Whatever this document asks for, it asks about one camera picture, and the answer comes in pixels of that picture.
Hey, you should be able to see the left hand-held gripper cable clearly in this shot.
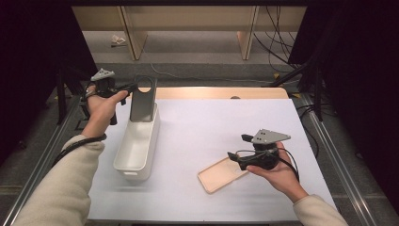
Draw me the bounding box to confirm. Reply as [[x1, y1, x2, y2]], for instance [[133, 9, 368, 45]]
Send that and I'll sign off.
[[50, 81, 108, 169]]

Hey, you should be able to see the white floor cable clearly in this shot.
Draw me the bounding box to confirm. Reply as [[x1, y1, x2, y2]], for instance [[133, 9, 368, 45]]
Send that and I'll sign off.
[[150, 62, 274, 85]]

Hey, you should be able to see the peach phone case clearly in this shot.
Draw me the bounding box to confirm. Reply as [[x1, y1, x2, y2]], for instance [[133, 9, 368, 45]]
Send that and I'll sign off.
[[197, 155, 250, 195]]

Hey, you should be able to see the bundle of black cables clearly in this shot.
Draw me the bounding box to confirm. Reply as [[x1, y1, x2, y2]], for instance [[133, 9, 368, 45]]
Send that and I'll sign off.
[[253, 5, 302, 73]]

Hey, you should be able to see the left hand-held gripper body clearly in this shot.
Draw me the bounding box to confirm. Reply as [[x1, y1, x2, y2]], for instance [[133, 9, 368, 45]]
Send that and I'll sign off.
[[90, 68, 127, 126]]

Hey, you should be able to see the black curtain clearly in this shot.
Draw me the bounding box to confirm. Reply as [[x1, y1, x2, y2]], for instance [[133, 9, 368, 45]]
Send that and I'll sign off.
[[288, 0, 399, 215], [0, 0, 102, 164]]

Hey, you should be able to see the person's left hand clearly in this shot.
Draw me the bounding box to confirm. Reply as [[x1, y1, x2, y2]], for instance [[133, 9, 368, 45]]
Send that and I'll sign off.
[[82, 89, 130, 137]]

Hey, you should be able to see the white plastic storage bin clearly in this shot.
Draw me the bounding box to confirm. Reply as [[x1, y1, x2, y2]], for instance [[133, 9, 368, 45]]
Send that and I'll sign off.
[[112, 102, 161, 182]]

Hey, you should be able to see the black floor cable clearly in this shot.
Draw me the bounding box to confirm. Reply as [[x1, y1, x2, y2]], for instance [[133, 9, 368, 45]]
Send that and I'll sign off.
[[295, 103, 338, 159]]

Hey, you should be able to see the grey phone case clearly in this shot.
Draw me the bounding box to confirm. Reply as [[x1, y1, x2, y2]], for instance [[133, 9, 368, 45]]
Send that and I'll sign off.
[[129, 74, 158, 123]]

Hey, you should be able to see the light wooden shelf unit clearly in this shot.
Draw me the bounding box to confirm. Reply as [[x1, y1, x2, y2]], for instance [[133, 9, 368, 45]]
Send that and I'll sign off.
[[71, 5, 308, 61]]

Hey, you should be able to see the white table mat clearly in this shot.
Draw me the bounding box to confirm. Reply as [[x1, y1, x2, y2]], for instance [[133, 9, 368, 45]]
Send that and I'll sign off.
[[88, 98, 336, 222]]

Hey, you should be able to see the person's right hand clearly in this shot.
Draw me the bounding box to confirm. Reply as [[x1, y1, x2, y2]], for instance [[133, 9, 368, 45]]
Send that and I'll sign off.
[[247, 142, 310, 203]]

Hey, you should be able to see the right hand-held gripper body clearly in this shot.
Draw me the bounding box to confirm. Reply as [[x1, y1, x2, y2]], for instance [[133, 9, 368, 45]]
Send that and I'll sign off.
[[237, 128, 292, 172]]

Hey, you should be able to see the crumpled white paper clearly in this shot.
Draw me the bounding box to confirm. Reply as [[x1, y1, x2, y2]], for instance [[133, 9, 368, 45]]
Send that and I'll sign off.
[[110, 34, 127, 48]]

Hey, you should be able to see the right hand-held gripper cable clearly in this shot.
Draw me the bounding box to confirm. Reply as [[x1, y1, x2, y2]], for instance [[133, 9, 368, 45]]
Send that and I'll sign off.
[[234, 147, 300, 183]]

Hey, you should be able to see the hand-held gripper cable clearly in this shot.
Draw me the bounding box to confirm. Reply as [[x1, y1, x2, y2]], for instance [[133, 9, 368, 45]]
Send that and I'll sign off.
[[234, 147, 300, 183], [50, 81, 108, 169]]

